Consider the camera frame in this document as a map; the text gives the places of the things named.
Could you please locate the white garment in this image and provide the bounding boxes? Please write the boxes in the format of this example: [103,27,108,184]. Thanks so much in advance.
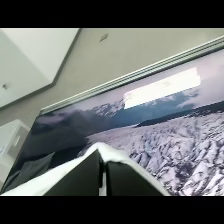
[1,142,172,197]

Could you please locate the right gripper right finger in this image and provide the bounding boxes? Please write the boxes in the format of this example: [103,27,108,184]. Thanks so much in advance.
[105,161,164,197]

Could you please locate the grey garment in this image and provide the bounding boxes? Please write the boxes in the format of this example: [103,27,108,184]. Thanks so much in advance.
[5,152,56,192]

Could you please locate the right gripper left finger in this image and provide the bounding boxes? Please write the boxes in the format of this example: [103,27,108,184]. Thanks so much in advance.
[42,148,104,197]

